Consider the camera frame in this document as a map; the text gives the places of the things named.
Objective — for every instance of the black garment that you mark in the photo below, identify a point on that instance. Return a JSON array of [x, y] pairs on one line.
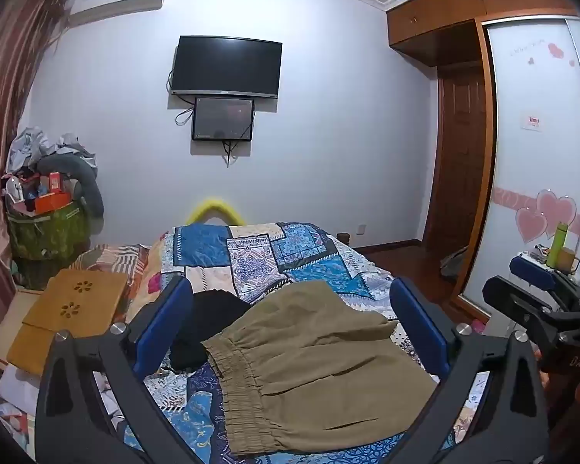
[[208, 319]]

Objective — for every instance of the wooden lap table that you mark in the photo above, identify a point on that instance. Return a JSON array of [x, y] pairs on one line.
[[72, 304]]

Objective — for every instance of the pile of grey clothes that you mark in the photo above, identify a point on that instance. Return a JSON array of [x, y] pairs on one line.
[[29, 145]]

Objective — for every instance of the green patterned bag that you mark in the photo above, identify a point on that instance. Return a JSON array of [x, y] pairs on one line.
[[48, 232]]

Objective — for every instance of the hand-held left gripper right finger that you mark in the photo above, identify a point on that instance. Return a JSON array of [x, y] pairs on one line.
[[418, 326]]

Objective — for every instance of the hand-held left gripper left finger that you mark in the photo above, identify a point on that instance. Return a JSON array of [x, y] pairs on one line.
[[167, 316]]

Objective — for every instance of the wooden wardrobe with sliding doors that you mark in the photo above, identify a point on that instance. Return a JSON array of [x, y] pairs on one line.
[[536, 130]]

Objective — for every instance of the small wall-mounted monitor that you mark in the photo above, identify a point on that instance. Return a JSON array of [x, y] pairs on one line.
[[222, 118]]

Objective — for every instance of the brown wooden door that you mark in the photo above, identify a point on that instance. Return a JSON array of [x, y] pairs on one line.
[[457, 164]]

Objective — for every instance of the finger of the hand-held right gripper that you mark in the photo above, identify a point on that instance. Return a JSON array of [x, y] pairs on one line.
[[510, 299], [531, 268]]

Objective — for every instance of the striped orange bedding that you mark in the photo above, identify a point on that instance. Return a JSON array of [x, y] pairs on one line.
[[121, 258]]

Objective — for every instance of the blue patchwork blanket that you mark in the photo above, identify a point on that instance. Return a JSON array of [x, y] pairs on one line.
[[251, 256]]

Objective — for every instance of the orange box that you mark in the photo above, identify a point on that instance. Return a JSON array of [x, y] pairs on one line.
[[52, 202]]

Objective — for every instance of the green bottle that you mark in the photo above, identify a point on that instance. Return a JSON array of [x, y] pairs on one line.
[[557, 246]]

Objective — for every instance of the grey pillow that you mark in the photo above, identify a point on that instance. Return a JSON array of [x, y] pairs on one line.
[[89, 188]]

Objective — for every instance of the wall-mounted black television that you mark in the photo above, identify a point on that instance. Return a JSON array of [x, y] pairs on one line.
[[227, 65]]

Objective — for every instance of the brown mug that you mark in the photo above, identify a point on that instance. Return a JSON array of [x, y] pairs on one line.
[[569, 260]]

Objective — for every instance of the yellow curved cushion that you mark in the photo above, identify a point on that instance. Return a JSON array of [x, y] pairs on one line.
[[212, 205]]

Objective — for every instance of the khaki pants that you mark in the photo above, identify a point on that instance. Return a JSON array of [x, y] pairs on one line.
[[319, 367]]

